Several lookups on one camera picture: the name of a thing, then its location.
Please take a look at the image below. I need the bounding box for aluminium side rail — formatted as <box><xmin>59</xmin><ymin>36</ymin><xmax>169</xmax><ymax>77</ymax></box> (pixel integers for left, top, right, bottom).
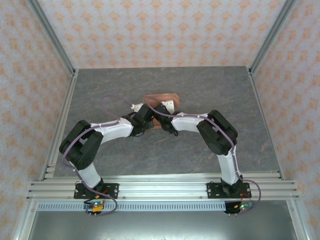
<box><xmin>246</xmin><ymin>66</ymin><xmax>286</xmax><ymax>181</ymax></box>
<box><xmin>39</xmin><ymin>69</ymin><xmax>80</xmax><ymax>181</ymax></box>

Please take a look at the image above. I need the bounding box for aluminium frame post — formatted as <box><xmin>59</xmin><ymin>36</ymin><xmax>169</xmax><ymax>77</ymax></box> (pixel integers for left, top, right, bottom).
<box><xmin>26</xmin><ymin>0</ymin><xmax>76</xmax><ymax>76</ymax></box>
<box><xmin>248</xmin><ymin>0</ymin><xmax>299</xmax><ymax>76</ymax></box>

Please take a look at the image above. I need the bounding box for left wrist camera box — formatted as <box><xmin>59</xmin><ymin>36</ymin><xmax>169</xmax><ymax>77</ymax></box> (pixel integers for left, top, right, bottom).
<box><xmin>130</xmin><ymin>102</ymin><xmax>144</xmax><ymax>113</ymax></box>

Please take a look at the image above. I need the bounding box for aluminium mounting rail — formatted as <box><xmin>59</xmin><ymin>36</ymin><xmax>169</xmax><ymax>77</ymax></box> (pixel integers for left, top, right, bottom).
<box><xmin>26</xmin><ymin>174</ymin><xmax>300</xmax><ymax>201</ymax></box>

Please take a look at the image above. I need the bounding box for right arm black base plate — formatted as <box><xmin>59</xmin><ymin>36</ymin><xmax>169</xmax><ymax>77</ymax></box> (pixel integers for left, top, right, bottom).
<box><xmin>206</xmin><ymin>181</ymin><xmax>251</xmax><ymax>200</ymax></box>

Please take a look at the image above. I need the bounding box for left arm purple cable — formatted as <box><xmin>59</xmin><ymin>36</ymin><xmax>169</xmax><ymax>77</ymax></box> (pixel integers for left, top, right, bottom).
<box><xmin>61</xmin><ymin>95</ymin><xmax>151</xmax><ymax>217</ymax></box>

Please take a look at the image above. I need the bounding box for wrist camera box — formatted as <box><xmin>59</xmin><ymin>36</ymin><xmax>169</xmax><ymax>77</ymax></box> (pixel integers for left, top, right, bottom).
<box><xmin>130</xmin><ymin>102</ymin><xmax>144</xmax><ymax>113</ymax></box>
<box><xmin>160</xmin><ymin>99</ymin><xmax>175</xmax><ymax>114</ymax></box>

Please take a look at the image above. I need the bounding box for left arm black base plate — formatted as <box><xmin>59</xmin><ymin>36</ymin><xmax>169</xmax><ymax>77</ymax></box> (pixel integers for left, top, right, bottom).
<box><xmin>73</xmin><ymin>182</ymin><xmax>120</xmax><ymax>200</ymax></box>

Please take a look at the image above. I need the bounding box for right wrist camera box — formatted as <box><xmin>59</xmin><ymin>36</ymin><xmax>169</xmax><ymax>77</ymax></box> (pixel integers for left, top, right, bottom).
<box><xmin>160</xmin><ymin>99</ymin><xmax>175</xmax><ymax>114</ymax></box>

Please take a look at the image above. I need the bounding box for salmon paper box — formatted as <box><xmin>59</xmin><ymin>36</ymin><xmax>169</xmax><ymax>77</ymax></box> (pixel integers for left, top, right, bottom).
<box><xmin>142</xmin><ymin>92</ymin><xmax>181</xmax><ymax>130</ymax></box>

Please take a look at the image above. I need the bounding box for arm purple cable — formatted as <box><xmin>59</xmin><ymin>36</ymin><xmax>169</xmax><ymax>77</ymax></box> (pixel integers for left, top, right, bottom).
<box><xmin>145</xmin><ymin>97</ymin><xmax>263</xmax><ymax>216</ymax></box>
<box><xmin>61</xmin><ymin>95</ymin><xmax>151</xmax><ymax>217</ymax></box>

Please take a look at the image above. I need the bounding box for slotted grey cable duct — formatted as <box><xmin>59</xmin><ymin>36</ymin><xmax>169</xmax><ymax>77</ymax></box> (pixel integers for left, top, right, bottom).
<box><xmin>37</xmin><ymin>201</ymin><xmax>227</xmax><ymax>212</ymax></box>

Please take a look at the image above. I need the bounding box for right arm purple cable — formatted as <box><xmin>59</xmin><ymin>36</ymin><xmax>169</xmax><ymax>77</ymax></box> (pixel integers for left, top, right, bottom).
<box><xmin>145</xmin><ymin>97</ymin><xmax>263</xmax><ymax>216</ymax></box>

